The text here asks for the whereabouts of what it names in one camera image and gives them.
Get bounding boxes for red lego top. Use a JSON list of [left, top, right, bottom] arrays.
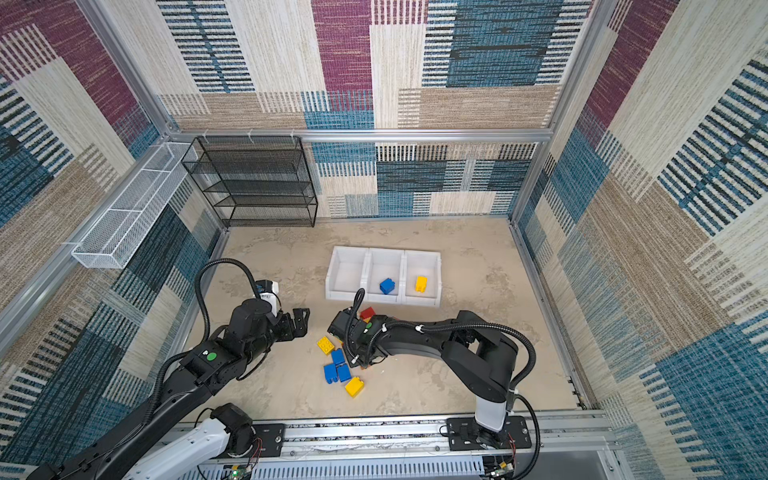
[[359, 307, 376, 321]]

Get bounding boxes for blue lego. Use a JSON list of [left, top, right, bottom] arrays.
[[330, 349, 346, 365], [379, 278, 396, 295], [336, 364, 352, 383], [323, 364, 339, 384]]

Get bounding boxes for yellow lego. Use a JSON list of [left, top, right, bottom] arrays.
[[414, 276, 428, 293], [317, 336, 336, 355], [345, 377, 365, 398]]

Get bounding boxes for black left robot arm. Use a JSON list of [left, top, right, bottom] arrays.
[[29, 258, 310, 479]]

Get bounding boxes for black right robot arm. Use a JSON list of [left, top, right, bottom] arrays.
[[328, 289, 541, 479]]

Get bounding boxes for yellow lego bottom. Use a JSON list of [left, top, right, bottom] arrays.
[[345, 377, 365, 398]]

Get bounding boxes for left white plastic bin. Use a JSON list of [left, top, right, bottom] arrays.
[[325, 246, 368, 302]]

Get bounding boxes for white plastic bin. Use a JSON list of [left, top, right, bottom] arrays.
[[363, 248, 405, 304], [402, 250, 442, 308], [325, 246, 368, 302]]

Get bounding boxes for middle white plastic bin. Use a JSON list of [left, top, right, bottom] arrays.
[[363, 248, 405, 304]]

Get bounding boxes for right white plastic bin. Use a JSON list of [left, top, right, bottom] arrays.
[[402, 250, 442, 308]]

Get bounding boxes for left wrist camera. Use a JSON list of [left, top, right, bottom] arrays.
[[256, 280, 281, 316]]

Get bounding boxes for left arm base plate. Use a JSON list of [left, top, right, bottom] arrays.
[[244, 423, 286, 460]]

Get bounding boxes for black wire mesh shelf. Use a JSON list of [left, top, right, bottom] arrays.
[[181, 136, 318, 228]]

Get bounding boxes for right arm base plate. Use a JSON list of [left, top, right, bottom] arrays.
[[444, 416, 533, 451]]

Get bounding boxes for white wire mesh basket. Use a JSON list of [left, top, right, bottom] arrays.
[[72, 142, 189, 269]]

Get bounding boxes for aluminium front rail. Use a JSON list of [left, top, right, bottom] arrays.
[[101, 410, 631, 480]]

